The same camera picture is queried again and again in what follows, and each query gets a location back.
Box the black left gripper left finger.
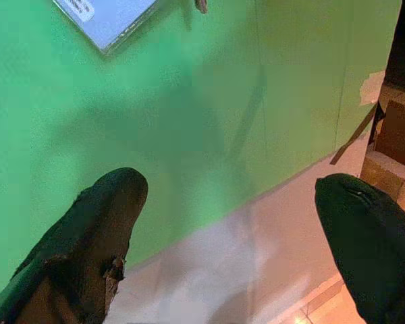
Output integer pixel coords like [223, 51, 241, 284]
[0, 167, 149, 324]

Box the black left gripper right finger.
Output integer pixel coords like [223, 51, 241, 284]
[315, 173, 405, 324]

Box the brown cardboard box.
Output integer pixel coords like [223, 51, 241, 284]
[359, 90, 405, 203]

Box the dark wooden furniture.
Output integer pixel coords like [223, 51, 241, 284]
[384, 0, 405, 94]

